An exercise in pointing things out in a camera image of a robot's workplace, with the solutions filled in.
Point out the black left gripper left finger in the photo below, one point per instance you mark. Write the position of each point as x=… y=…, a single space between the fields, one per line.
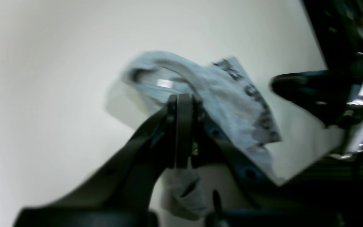
x=118 y=194

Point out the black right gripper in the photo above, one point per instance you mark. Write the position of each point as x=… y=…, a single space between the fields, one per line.
x=335 y=97

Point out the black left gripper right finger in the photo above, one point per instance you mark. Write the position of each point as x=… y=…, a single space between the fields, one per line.
x=214 y=145

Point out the grey T-shirt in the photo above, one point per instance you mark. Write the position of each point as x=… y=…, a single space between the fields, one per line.
x=228 y=94

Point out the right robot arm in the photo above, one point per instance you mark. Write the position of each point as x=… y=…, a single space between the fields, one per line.
x=338 y=27

